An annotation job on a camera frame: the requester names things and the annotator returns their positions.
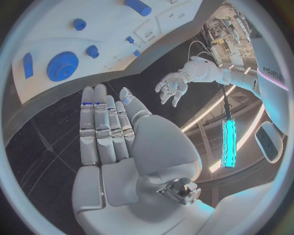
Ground blue gear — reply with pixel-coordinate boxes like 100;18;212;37
46;51;80;82

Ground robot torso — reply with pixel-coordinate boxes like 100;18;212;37
249;29;291;137

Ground white task board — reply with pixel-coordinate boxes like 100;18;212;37
11;0;227;106

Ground blue rectangular block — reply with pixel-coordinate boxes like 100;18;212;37
22;52;34;80

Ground white cable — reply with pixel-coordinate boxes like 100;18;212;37
196;51;219;67
187;40;212;62

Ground blue small gear peg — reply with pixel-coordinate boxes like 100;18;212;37
86;45;100;59

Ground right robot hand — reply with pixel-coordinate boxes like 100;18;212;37
72;83;217;235

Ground glowing light bar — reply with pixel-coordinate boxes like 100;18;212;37
220;118;237;169

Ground workshop rack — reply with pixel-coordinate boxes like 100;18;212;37
201;5;256;69

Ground blue long cylinder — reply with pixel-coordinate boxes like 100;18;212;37
123;0;153;17

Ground blue round plug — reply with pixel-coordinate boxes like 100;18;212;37
72;18;88;31

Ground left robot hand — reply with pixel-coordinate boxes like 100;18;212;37
154;71;190;108

